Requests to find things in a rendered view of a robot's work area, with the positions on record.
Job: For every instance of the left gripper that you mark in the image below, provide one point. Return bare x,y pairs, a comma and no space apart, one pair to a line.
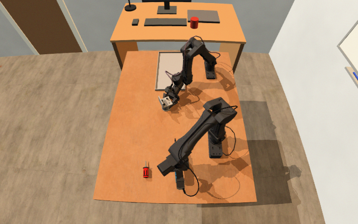
179,174

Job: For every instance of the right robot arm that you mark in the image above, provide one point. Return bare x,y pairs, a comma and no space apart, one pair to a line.
198,48

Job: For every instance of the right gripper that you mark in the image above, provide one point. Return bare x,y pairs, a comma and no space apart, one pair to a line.
172,95

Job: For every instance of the red screwdriver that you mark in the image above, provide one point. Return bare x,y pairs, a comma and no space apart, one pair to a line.
145,171

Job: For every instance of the beige l-shaped bracket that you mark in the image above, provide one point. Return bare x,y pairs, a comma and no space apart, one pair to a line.
165,101

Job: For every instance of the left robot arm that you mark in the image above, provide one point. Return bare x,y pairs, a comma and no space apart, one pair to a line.
206,122

